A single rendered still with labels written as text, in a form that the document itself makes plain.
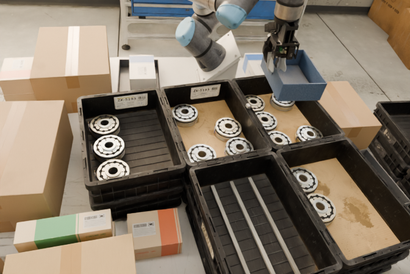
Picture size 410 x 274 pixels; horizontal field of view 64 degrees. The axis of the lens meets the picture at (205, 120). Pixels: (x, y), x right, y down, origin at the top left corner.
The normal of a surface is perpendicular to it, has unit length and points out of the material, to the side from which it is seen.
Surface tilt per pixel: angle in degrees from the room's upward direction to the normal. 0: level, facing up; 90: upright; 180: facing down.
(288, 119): 0
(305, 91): 90
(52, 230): 0
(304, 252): 0
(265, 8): 90
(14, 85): 90
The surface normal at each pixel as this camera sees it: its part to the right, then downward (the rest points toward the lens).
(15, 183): 0.11, -0.72
